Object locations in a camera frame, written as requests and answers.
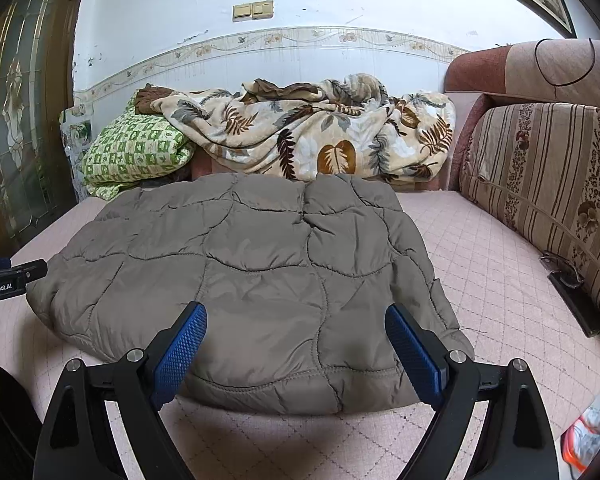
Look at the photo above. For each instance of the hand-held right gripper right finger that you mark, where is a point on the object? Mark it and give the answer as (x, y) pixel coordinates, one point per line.
(414, 355)

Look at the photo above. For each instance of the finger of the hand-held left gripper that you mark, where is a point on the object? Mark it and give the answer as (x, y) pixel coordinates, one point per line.
(30, 270)

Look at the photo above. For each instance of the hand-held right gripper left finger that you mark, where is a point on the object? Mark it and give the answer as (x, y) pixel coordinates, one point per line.
(180, 350)

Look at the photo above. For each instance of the grey-green quilted jacket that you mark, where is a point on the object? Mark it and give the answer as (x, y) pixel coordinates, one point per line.
(255, 260)

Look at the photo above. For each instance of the pink quilted sofa seat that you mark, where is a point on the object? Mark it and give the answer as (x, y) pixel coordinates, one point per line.
(490, 270)

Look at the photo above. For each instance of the green checked pillow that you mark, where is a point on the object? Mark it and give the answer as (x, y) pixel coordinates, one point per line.
(135, 152)

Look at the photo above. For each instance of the wooden door with glass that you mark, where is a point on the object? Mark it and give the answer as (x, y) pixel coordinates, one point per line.
(25, 110)

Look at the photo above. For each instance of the black bag with metal clasp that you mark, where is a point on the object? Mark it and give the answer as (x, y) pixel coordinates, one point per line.
(575, 305)

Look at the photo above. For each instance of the clear plastic tube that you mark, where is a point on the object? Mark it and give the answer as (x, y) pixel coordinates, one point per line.
(530, 210)

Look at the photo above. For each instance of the white orange sneaker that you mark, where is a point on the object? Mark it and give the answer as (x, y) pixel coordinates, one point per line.
(587, 435)

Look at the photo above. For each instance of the brown cloth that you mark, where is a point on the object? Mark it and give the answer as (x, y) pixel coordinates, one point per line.
(152, 97)

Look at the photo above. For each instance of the striped floral sofa cushion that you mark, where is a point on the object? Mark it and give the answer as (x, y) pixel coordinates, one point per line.
(545, 170)

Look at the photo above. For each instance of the leaf print blanket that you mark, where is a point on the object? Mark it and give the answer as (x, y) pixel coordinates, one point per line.
(300, 130)

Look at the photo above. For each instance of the reddish beige sofa backrest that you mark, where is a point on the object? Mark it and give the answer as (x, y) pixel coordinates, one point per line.
(480, 70)

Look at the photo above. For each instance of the beige wall switch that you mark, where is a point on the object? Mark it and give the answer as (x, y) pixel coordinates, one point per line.
(252, 10)

